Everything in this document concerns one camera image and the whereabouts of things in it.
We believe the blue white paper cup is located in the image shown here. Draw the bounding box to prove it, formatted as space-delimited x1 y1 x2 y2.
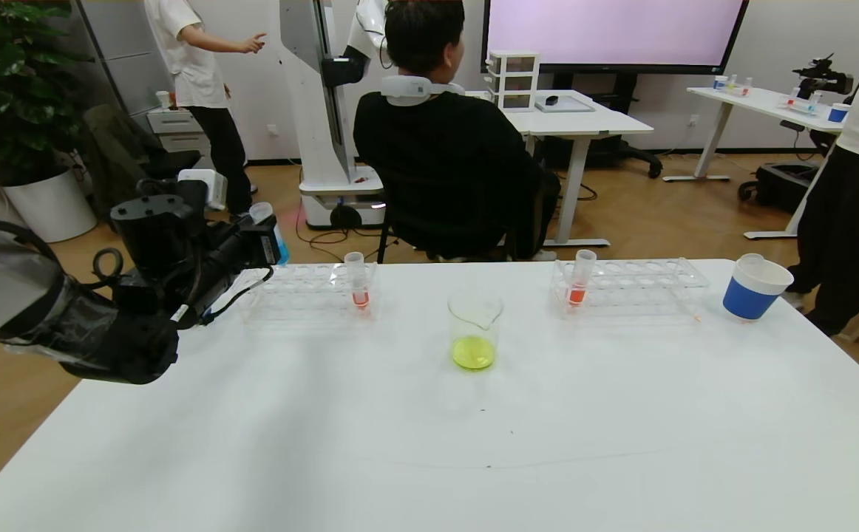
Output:
722 256 795 321

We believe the white robot tower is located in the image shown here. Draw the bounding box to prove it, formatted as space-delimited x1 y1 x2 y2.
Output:
274 0 390 230

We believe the white desk with drawers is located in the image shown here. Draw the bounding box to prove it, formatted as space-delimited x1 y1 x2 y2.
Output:
466 90 653 248

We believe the large wall display screen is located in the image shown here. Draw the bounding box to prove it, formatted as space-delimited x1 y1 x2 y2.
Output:
481 0 750 76

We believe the clear glass beaker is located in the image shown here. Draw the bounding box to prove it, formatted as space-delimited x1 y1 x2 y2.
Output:
448 290 504 372

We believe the seated person in black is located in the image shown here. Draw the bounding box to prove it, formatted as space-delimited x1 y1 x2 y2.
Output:
353 0 562 262

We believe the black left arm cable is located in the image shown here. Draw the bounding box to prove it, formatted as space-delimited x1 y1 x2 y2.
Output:
93 248 276 327

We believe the black folding chair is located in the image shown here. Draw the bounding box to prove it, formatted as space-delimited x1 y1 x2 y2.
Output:
141 150 203 197

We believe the orange pigment test tube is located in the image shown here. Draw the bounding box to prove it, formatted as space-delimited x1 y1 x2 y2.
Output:
567 249 597 307
344 251 371 310

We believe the clear acrylic test tube rack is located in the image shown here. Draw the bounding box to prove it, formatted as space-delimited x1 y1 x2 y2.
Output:
550 258 710 320
237 262 381 323

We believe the white drawer cabinet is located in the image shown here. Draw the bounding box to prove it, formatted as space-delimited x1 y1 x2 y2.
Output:
147 109 213 171

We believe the blue pigment test tube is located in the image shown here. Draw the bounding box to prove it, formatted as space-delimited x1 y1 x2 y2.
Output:
250 202 291 265

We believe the green leafy plant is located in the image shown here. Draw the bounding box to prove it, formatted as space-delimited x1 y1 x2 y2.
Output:
0 0 94 185

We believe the black office chair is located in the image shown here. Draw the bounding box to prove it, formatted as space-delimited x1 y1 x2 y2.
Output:
374 163 562 264

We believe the white plant pot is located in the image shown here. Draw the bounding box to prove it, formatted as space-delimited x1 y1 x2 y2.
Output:
2 166 98 244

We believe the white desktop drawer organiser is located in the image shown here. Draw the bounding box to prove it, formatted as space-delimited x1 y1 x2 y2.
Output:
486 50 541 113

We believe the white neck band device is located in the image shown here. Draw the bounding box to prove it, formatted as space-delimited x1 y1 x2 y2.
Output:
380 75 466 107

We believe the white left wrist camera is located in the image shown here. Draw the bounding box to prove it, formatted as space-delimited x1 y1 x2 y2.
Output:
177 169 228 212

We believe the black display stand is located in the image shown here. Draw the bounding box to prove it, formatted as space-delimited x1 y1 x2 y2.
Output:
544 72 662 179

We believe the black floor cable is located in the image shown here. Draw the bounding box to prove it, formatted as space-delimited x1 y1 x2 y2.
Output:
295 209 401 254

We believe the standing person white t-shirt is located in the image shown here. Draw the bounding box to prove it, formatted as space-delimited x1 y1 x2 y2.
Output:
143 0 268 219

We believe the olive green jacket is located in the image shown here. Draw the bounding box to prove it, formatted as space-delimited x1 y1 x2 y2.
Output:
82 103 179 219

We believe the grey tablet pad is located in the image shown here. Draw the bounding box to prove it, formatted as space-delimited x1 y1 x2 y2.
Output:
534 95 594 114

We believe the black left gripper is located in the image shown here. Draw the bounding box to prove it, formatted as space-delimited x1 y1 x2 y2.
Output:
206 214 282 282

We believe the black mobile robot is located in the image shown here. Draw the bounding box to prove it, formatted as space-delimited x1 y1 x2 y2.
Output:
737 52 855 215

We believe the white desk with test tubes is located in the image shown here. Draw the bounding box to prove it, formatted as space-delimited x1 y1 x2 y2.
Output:
661 86 844 241

